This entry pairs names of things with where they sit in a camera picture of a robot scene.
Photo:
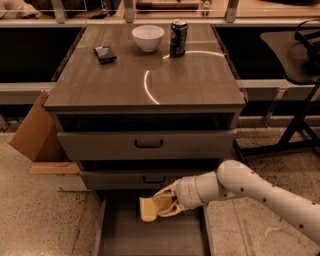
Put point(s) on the brown cardboard box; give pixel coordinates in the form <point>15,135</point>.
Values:
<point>36,139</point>

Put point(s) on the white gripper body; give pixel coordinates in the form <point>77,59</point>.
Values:
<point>186,193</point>

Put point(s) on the yellow sponge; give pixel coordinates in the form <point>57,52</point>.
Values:
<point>151,208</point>

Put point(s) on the grey drawer cabinet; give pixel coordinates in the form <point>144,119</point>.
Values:
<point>142,91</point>

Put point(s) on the black drawer handle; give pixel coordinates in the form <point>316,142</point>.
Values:
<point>153,179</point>
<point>148,144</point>

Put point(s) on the grey top drawer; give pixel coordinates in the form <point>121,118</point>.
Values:
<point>120,145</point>

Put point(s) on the grey bottom drawer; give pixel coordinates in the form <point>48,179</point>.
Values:
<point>122,232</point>

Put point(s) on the black middle drawer handle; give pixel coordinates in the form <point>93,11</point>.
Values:
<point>153,179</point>

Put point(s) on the dark snack packet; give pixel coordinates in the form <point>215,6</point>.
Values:
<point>104,54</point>

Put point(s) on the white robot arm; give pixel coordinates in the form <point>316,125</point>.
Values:
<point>233,180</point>

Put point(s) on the black side table stand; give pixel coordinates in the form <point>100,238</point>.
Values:
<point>298,52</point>

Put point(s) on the blue soda can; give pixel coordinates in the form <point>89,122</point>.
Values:
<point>178,36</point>

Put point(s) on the white ceramic bowl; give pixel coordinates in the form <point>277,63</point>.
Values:
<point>148,37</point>

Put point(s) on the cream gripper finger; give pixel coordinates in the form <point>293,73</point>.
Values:
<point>168,191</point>
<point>170,208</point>

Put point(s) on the grey drawer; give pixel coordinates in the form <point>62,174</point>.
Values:
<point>120,145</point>
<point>132,179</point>
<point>122,232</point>

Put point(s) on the black top drawer handle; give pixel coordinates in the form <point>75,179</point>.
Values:
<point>148,144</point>

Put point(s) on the grey middle drawer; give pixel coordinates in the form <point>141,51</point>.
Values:
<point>132,179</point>

